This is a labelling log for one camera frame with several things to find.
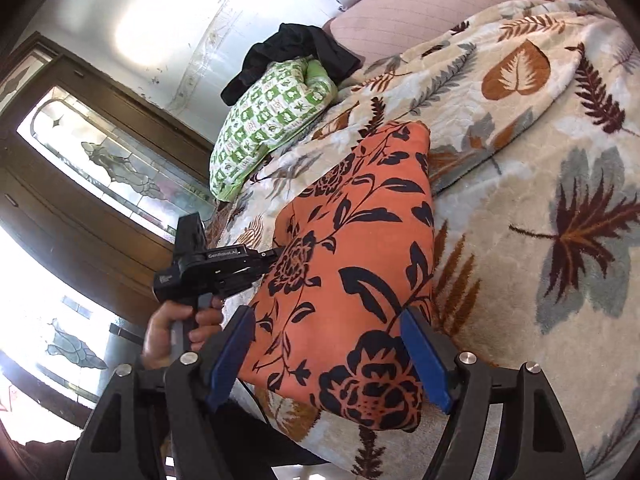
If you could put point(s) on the green checkered pillow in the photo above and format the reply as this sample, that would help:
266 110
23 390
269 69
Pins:
265 115

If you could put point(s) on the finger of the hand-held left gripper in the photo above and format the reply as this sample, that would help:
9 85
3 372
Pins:
260 260

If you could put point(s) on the orange floral garment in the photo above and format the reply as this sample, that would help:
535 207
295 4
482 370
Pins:
350 260

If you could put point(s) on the person's left hand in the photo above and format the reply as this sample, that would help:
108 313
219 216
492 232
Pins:
160 330

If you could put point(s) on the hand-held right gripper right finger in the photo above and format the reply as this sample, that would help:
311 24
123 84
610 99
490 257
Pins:
426 360

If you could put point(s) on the cream leaf-print blanket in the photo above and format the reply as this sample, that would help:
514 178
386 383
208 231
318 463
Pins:
525 185

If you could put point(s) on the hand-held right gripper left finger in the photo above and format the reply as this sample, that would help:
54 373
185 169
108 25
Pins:
232 355

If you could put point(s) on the pink bed sheet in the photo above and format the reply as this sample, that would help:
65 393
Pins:
415 5

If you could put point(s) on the black cloth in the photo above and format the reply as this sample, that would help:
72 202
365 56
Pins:
290 47

